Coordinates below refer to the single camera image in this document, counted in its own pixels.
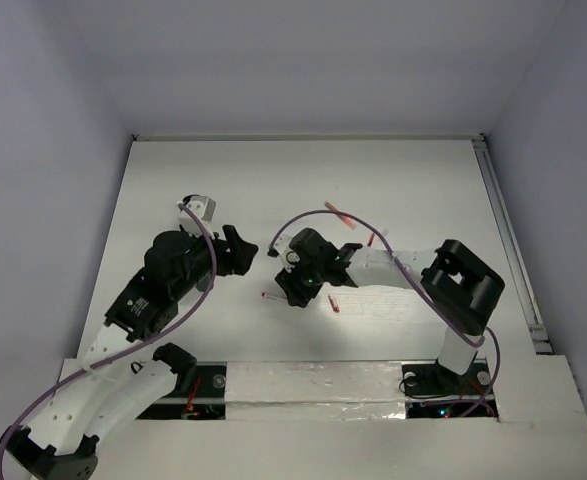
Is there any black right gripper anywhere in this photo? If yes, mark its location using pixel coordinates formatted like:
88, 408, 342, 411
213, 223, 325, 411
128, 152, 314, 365
275, 253, 326, 308

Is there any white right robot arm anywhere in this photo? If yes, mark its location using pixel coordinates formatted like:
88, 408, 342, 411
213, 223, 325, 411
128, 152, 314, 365
268, 228, 505, 392

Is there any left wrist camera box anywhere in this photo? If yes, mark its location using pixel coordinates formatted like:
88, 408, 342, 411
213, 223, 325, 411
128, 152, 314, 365
178, 194, 217, 226

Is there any clear red gel pen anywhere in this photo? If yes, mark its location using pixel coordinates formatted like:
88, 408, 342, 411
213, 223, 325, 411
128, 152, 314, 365
367, 228, 389, 247

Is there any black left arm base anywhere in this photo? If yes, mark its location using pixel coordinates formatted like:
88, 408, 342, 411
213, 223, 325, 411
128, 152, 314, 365
137, 363, 227, 421

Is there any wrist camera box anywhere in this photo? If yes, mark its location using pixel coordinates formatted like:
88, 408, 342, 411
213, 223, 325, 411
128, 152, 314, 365
267, 234, 292, 259
178, 194, 217, 226

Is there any white pen red cap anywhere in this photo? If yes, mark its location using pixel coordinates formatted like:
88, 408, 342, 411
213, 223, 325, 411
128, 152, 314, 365
261, 292, 287, 302

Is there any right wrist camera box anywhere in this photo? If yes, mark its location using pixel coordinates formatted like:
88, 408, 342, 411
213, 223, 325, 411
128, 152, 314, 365
267, 234, 292, 259

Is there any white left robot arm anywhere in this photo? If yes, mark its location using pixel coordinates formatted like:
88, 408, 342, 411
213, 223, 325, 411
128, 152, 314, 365
0, 225, 258, 479

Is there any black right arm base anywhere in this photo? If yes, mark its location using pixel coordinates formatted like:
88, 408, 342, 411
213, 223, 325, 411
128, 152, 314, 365
398, 362, 498, 419

